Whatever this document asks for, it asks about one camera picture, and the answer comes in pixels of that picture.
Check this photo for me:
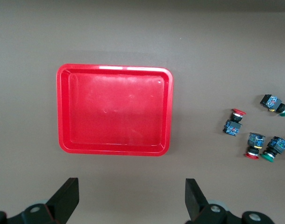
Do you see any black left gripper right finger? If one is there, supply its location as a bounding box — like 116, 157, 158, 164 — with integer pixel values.
185, 178, 274, 224

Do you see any brown table cover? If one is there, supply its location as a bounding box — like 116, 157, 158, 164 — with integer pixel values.
0, 0, 285, 224

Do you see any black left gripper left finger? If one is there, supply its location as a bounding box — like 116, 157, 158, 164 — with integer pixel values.
0, 177, 80, 224

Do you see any green mushroom push button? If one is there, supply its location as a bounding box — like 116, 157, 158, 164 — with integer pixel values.
260, 94, 285, 117
260, 136, 285, 163

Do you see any red plastic tray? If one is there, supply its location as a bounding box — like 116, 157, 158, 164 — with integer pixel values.
56, 63, 175, 157

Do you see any red mushroom push button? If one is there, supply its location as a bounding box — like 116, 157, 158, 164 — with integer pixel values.
244, 132, 267, 160
223, 108, 247, 137

